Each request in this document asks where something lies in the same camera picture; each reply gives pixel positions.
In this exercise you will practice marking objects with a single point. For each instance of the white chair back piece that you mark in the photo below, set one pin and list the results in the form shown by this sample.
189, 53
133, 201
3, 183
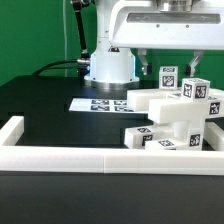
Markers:
167, 107

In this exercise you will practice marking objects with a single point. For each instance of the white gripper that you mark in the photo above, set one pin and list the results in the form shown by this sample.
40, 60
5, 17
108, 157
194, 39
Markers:
155, 24

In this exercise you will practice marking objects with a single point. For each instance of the white chair seat piece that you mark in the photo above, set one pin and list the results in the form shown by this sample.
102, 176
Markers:
190, 132

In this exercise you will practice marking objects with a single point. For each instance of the white marker sheet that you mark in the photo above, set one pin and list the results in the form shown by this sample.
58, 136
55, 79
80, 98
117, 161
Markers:
99, 105

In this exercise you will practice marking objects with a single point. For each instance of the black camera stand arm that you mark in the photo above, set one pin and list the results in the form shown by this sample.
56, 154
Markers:
78, 5

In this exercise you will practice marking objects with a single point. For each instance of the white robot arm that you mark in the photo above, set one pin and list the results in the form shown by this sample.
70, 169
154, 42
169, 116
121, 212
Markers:
110, 66

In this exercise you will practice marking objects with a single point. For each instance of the white U-shaped fence frame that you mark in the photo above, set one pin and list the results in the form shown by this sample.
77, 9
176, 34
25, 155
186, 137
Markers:
96, 160

